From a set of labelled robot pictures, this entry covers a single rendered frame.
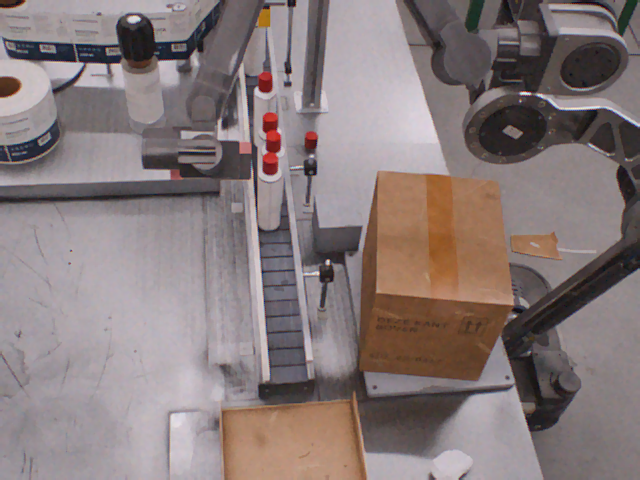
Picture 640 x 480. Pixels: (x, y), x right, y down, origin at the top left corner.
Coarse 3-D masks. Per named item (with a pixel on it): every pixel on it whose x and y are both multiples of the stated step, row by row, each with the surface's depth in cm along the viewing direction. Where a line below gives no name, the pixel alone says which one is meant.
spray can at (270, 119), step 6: (264, 114) 161; (270, 114) 161; (264, 120) 160; (270, 120) 160; (276, 120) 160; (264, 126) 161; (270, 126) 161; (276, 126) 162; (258, 132) 164; (264, 132) 163; (264, 138) 163; (264, 144) 164; (258, 150) 167; (258, 156) 169; (258, 162) 170; (258, 168) 171
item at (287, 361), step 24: (288, 216) 170; (264, 240) 165; (288, 240) 166; (264, 264) 161; (288, 264) 162; (264, 288) 157; (288, 288) 158; (288, 312) 154; (288, 336) 150; (288, 360) 147
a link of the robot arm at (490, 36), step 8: (472, 32) 120; (480, 32) 117; (488, 32) 117; (496, 32) 117; (488, 40) 117; (496, 40) 117; (440, 48) 120; (496, 48) 117; (440, 56) 118; (496, 56) 118; (440, 64) 118; (440, 72) 120; (448, 80) 120; (480, 80) 118; (472, 88) 120
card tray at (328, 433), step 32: (224, 416) 143; (256, 416) 144; (288, 416) 144; (320, 416) 145; (352, 416) 145; (224, 448) 139; (256, 448) 140; (288, 448) 140; (320, 448) 141; (352, 448) 141
